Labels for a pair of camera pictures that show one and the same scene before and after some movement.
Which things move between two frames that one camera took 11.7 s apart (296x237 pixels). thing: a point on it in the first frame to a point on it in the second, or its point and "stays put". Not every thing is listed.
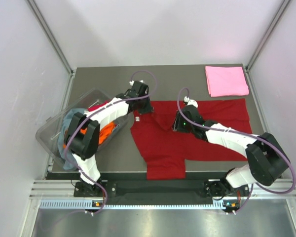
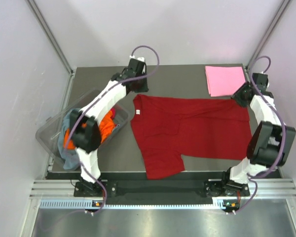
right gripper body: [181, 125] to [240, 95]
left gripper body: [144, 105] to [142, 85]
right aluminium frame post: [250, 83] stays put
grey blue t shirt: [67, 165] stays put
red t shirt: [166, 151] stays put
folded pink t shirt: [223, 81] stays put
